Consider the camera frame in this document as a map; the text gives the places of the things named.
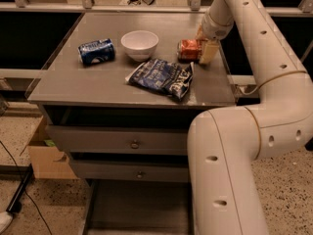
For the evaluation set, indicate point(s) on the grey top drawer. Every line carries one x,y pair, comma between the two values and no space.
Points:
86,139

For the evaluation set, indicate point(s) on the blue chip bag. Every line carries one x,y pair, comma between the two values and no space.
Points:
163,77

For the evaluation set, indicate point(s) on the blue pepsi can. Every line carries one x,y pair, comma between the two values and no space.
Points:
98,51

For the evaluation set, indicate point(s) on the metal rail frame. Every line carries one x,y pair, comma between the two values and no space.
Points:
98,7

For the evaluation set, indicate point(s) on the black floor bar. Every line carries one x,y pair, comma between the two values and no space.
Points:
15,205

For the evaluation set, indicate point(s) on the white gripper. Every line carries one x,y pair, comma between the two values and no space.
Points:
214,28

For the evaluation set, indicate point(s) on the open grey bottom drawer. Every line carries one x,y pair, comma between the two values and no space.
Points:
118,207

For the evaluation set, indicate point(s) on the grey middle drawer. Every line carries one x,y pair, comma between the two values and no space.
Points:
161,169

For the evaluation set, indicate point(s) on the cardboard box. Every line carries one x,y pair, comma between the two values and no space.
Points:
46,160

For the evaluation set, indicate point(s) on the orange coke can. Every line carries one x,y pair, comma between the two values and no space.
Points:
189,50

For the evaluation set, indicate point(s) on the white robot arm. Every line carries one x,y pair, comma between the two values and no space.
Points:
223,142

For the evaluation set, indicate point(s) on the white bowl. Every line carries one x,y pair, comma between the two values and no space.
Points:
139,45

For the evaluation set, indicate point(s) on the grey drawer cabinet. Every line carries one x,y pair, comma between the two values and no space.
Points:
148,116

